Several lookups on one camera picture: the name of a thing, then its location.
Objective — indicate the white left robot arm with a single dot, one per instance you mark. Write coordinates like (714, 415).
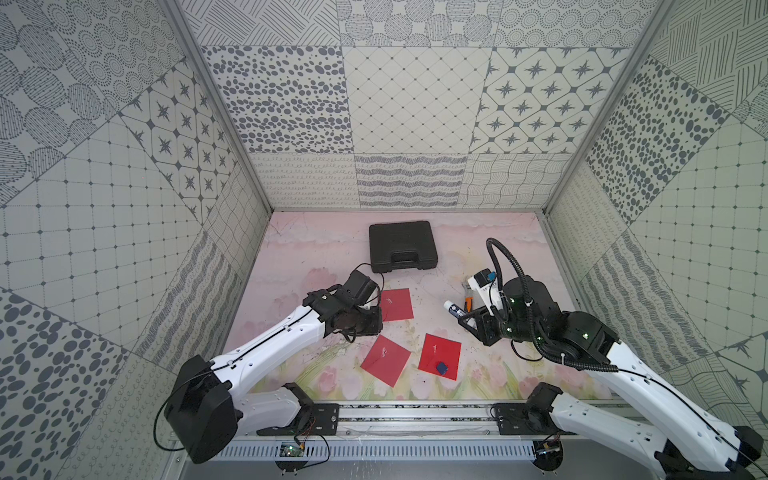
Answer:
(211, 401)

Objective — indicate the red envelope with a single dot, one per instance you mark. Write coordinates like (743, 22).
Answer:
(386, 360)
(396, 305)
(437, 349)

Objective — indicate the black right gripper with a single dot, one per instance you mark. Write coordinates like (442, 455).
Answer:
(483, 320)

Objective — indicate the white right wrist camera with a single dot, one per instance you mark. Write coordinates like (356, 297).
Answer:
(484, 287)

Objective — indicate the white blue glue stick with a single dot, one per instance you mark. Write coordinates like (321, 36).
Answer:
(454, 310)

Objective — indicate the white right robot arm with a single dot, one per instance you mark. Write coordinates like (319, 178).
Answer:
(676, 439)

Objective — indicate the black plastic tool case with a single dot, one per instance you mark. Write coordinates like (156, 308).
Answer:
(403, 245)

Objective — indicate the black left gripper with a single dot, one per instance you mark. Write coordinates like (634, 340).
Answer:
(365, 321)

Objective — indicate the left green circuit board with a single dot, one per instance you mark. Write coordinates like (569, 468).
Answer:
(291, 458)

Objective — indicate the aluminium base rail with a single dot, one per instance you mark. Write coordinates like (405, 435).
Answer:
(417, 418)

